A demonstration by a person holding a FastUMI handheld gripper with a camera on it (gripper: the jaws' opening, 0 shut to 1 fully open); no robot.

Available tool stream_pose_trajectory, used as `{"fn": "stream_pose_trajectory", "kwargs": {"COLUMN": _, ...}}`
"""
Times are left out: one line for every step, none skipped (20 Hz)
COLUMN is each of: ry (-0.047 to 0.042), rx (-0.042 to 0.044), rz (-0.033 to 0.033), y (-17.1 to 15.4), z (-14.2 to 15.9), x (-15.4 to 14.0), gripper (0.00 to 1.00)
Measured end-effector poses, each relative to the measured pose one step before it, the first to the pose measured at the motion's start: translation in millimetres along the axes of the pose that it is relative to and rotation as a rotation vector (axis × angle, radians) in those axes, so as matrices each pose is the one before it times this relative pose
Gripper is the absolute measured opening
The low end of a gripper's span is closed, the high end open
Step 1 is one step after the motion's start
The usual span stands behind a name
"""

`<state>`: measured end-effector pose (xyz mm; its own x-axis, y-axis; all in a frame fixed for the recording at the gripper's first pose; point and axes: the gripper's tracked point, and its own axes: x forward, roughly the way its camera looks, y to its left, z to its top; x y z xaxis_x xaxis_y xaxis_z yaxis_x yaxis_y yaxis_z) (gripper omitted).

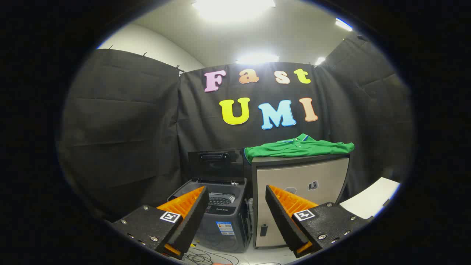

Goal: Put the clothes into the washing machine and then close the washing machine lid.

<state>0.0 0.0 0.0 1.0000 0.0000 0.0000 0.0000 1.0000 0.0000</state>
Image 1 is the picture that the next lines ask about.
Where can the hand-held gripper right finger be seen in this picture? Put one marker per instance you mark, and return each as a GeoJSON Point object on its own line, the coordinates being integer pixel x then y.
{"type": "Point", "coordinates": [285, 221]}

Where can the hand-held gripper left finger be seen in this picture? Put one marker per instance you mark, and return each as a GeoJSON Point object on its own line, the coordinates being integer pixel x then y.
{"type": "Point", "coordinates": [187, 221]}

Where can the grey washing machine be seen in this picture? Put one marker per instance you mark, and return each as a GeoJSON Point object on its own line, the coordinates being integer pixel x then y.
{"type": "Point", "coordinates": [240, 221]}

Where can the dark washing machine lid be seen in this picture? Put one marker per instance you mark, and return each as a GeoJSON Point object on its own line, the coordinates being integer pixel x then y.
{"type": "Point", "coordinates": [217, 169]}

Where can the green polo shirt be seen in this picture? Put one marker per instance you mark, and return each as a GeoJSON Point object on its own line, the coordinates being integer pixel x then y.
{"type": "Point", "coordinates": [294, 149]}

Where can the grey cabinet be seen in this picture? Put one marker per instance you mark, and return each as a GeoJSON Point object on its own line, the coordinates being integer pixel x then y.
{"type": "Point", "coordinates": [294, 173]}

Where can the white board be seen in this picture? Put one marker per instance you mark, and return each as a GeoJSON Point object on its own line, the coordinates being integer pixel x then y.
{"type": "Point", "coordinates": [371, 198]}

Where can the black backdrop cloth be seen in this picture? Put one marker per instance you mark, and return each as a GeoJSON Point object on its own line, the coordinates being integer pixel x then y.
{"type": "Point", "coordinates": [128, 129]}

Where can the small ceiling light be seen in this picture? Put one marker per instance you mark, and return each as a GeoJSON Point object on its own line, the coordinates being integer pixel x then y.
{"type": "Point", "coordinates": [320, 60]}

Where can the round ceiling light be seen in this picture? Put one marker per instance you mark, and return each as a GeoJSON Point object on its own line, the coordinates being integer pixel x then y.
{"type": "Point", "coordinates": [257, 59]}

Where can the strip ceiling light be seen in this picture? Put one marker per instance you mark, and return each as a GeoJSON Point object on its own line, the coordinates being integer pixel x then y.
{"type": "Point", "coordinates": [343, 24]}

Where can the large ceiling light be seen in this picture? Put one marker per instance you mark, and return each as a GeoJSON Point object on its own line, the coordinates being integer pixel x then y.
{"type": "Point", "coordinates": [233, 7]}

